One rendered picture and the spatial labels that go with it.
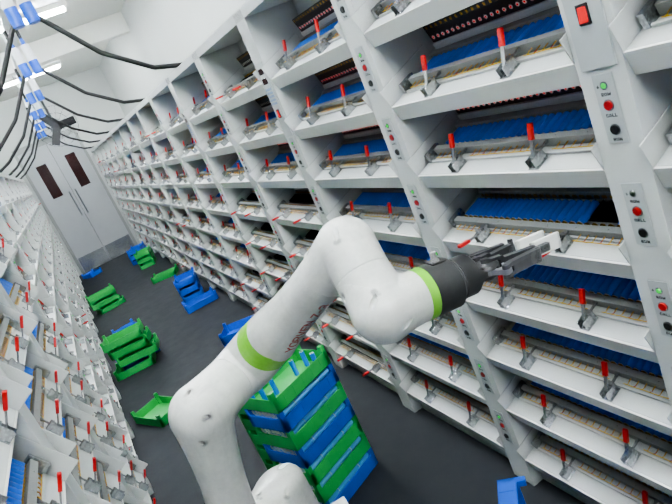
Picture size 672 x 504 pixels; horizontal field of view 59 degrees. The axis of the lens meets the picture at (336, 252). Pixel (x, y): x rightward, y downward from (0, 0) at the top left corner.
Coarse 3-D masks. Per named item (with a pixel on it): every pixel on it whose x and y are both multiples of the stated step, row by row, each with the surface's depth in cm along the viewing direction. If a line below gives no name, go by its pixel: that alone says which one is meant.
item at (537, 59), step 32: (512, 0) 126; (544, 0) 120; (448, 32) 148; (480, 32) 139; (512, 32) 128; (544, 32) 116; (416, 64) 157; (448, 64) 140; (480, 64) 130; (512, 64) 117; (544, 64) 109; (384, 96) 154; (416, 96) 147; (448, 96) 134; (480, 96) 126; (512, 96) 119
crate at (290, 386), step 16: (304, 352) 227; (320, 352) 218; (288, 368) 229; (304, 368) 224; (320, 368) 216; (288, 384) 217; (304, 384) 210; (256, 400) 205; (272, 400) 199; (288, 400) 204
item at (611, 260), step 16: (464, 192) 168; (448, 208) 166; (464, 208) 168; (448, 224) 166; (608, 224) 124; (448, 240) 164; (464, 240) 158; (496, 240) 148; (544, 256) 133; (560, 256) 128; (576, 256) 124; (592, 256) 121; (608, 256) 118; (624, 256) 111; (592, 272) 124; (608, 272) 120; (624, 272) 116
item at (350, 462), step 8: (360, 448) 227; (368, 448) 231; (352, 456) 224; (360, 456) 227; (344, 464) 220; (352, 464) 223; (336, 472) 217; (344, 472) 220; (328, 480) 214; (336, 480) 217; (320, 488) 211; (328, 488) 214; (336, 488) 216; (320, 496) 211; (328, 496) 213
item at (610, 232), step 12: (504, 228) 148; (516, 228) 143; (528, 228) 139; (540, 228) 136; (552, 228) 132; (564, 228) 129; (576, 228) 127; (588, 228) 124; (600, 228) 121; (612, 228) 119; (576, 240) 126
